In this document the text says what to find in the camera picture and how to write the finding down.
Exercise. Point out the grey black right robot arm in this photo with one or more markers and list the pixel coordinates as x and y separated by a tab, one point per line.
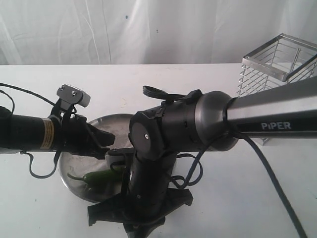
169	141

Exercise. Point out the chrome wire utensil basket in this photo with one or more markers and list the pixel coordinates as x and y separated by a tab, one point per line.
275	67

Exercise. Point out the green chili pepper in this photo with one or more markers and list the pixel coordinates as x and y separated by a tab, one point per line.
99	177

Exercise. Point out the white backdrop curtain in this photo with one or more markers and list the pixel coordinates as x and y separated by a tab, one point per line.
146	31

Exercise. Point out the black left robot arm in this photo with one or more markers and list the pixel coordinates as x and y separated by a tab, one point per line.
23	133

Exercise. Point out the round steel plate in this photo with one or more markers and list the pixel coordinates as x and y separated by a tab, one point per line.
117	124

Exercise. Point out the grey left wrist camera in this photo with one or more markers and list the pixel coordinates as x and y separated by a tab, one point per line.
70	95

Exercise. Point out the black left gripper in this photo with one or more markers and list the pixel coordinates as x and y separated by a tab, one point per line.
76	136

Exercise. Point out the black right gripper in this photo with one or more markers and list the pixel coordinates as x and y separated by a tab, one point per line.
139	216

